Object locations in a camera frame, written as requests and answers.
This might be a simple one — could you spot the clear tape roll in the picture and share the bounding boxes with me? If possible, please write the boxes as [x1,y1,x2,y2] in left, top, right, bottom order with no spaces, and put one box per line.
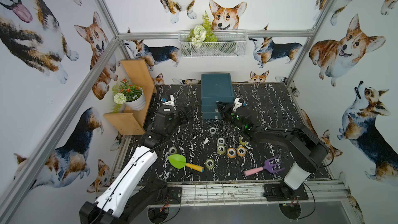
[209,127,217,134]
[217,138,226,146]

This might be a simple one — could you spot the yellow-green tape roll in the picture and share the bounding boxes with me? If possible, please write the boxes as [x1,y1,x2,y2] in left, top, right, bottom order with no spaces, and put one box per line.
[205,159,215,170]
[239,137,248,146]
[217,145,226,155]
[169,146,178,155]

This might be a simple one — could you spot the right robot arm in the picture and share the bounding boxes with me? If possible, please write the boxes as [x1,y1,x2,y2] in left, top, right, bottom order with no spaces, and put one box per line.
[217,102,329,199]

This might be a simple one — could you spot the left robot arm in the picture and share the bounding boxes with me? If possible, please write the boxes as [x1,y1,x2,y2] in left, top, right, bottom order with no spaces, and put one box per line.
[79,105,193,224]

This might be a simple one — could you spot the teal drawer cabinet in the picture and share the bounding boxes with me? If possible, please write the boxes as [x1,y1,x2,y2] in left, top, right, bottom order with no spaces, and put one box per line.
[201,73,235,120]

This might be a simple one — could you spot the orange tape roll left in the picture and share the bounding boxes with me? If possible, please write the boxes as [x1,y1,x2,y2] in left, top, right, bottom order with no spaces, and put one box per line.
[226,147,237,158]

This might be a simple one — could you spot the orange tape roll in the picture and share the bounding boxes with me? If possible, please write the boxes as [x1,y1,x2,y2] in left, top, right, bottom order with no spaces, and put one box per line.
[226,147,237,158]
[236,146,247,157]

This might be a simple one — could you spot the orange tape roll right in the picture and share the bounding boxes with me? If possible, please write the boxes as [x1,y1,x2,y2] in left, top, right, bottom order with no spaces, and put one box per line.
[236,146,247,157]

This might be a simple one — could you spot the yellow-green tape roll front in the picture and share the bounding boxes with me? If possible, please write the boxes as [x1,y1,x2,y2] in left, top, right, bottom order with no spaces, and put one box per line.
[205,159,215,170]

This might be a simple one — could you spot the green toy shovel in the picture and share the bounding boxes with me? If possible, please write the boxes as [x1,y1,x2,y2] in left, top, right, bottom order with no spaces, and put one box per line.
[168,154,204,172]

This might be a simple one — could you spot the white potted flower plant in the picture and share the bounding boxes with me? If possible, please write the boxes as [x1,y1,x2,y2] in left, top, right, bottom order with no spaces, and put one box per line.
[112,78,146,113]

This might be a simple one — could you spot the wooden corner shelf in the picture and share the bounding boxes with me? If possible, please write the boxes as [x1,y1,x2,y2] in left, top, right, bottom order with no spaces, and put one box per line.
[104,59,156,135]

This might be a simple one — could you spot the purple pink toy fork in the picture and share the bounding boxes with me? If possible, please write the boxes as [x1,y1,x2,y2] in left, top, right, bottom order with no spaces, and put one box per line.
[244,156,285,177]

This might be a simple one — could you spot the green fern white flowers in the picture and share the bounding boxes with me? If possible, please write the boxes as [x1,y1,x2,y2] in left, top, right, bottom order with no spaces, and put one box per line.
[187,12,218,48]

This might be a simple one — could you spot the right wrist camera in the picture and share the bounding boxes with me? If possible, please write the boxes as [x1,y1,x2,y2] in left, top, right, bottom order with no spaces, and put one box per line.
[233,97,247,112]

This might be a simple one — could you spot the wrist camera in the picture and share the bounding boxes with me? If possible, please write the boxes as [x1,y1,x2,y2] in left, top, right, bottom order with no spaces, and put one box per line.
[233,97,247,112]
[161,94,175,106]

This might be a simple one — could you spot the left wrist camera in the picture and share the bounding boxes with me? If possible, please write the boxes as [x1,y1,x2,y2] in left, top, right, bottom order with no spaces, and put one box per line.
[161,94,175,106]

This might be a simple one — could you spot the white wire wall basket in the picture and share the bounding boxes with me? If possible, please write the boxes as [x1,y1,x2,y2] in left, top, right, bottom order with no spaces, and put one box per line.
[178,30,248,58]

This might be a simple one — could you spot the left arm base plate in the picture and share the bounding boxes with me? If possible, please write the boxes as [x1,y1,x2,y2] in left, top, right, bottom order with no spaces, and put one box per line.
[136,187,182,205]

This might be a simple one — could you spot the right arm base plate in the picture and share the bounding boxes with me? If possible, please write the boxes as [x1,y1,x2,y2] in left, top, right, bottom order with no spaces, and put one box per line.
[263,182,309,202]

